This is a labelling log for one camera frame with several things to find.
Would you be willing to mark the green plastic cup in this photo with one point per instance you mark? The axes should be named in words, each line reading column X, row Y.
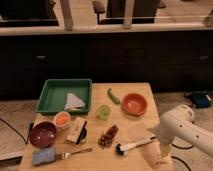
column 104, row 112

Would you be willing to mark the wooden block eraser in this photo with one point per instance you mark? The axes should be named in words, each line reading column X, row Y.
column 75, row 132

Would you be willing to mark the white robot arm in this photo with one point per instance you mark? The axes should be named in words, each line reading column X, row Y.
column 178, row 122

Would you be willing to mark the brown grape cluster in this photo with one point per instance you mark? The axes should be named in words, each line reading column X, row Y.
column 107, row 138

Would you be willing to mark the silver fork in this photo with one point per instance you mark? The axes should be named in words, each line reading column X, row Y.
column 66, row 155

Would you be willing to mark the blue sponge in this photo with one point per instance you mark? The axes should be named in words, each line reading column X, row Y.
column 43, row 156

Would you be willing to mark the orange bowl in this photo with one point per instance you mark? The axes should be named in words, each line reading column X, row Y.
column 134, row 104

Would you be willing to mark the blue black device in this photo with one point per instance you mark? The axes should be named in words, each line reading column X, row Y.
column 199, row 99

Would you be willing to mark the maroon bowl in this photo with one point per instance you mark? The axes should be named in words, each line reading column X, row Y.
column 43, row 135

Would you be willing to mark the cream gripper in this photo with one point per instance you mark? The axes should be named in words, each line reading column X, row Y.
column 165, row 149

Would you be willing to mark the green chili pepper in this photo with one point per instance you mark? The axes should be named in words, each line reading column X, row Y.
column 113, row 98

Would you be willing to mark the white cup with orange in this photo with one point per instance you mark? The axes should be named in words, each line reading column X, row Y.
column 62, row 120

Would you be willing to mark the green plastic tray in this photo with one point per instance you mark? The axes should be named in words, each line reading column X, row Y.
column 57, row 92

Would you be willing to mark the white cloth piece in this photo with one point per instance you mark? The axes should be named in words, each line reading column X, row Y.
column 73, row 102

